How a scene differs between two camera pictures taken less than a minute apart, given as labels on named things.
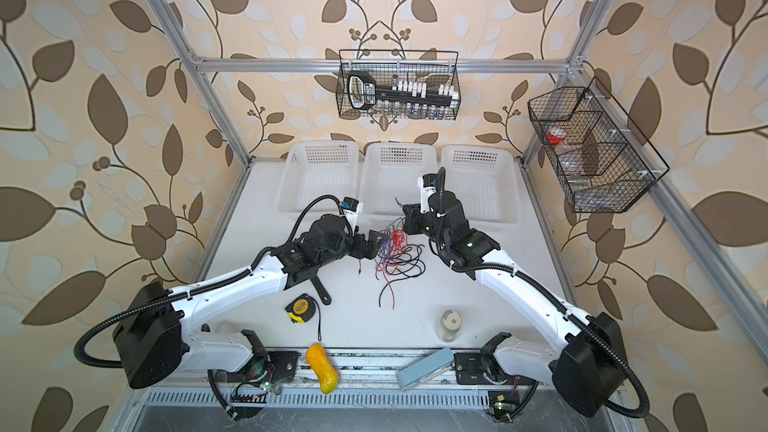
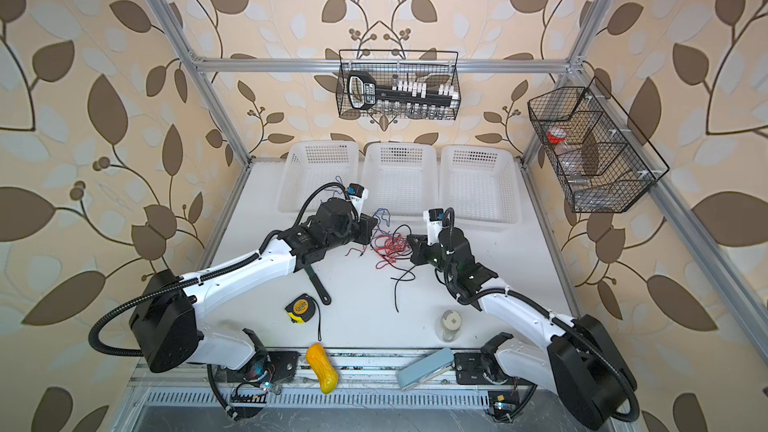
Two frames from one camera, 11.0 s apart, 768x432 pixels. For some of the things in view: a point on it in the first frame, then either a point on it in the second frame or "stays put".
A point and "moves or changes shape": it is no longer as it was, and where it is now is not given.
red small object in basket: [552, 139] stays put
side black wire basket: [601, 160] stays put
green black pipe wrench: [319, 288] stays put
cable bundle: [395, 240] moves or changes shape
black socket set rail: [363, 93] stays put
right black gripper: [413, 216] -> [419, 248]
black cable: [403, 263] moves or changes shape
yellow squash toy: [321, 367] stays put
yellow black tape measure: [302, 310] stays put
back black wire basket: [398, 85] stays put
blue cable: [388, 240] moves or changes shape
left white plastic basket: [313, 169] stays put
